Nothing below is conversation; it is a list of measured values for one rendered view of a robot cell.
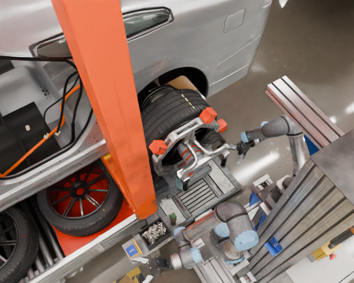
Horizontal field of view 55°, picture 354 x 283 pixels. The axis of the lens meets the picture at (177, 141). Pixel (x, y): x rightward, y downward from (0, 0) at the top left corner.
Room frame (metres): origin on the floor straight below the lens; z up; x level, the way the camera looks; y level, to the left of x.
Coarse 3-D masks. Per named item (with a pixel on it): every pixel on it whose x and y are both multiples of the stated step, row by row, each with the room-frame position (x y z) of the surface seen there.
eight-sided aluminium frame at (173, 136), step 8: (192, 120) 1.27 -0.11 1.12; (200, 120) 1.27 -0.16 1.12; (184, 128) 1.22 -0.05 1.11; (192, 128) 1.21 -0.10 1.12; (216, 128) 1.32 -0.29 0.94; (168, 136) 1.16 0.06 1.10; (176, 136) 1.15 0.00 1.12; (184, 136) 1.17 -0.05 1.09; (168, 144) 1.12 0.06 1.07; (208, 144) 1.30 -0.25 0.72; (160, 160) 1.06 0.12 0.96; (160, 168) 1.06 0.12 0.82; (168, 168) 1.14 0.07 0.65; (176, 168) 1.15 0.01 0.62
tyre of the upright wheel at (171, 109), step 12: (168, 96) 1.44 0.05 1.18; (180, 96) 1.44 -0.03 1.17; (192, 96) 1.48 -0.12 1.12; (156, 108) 1.34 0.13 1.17; (168, 108) 1.33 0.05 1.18; (180, 108) 1.33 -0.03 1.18; (192, 108) 1.34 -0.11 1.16; (204, 108) 1.37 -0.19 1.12; (144, 120) 1.29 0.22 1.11; (156, 120) 1.27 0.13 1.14; (168, 120) 1.25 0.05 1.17; (180, 120) 1.25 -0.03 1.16; (216, 120) 1.43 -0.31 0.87; (144, 132) 1.21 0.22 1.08; (156, 132) 1.18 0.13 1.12; (168, 132) 1.20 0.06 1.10
